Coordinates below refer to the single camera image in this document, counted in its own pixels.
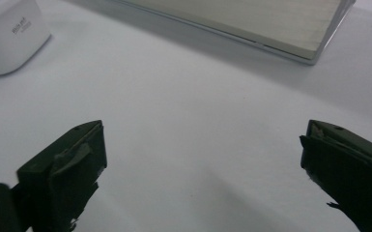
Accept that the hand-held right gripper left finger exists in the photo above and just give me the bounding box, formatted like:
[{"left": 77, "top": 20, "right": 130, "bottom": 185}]
[{"left": 16, "top": 120, "right": 108, "bottom": 232}]

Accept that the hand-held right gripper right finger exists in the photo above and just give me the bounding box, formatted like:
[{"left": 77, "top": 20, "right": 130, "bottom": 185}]
[{"left": 300, "top": 119, "right": 372, "bottom": 232}]

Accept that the white plastic container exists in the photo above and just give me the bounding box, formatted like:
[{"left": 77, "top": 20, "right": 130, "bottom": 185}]
[{"left": 0, "top": 0, "right": 52, "bottom": 76}]

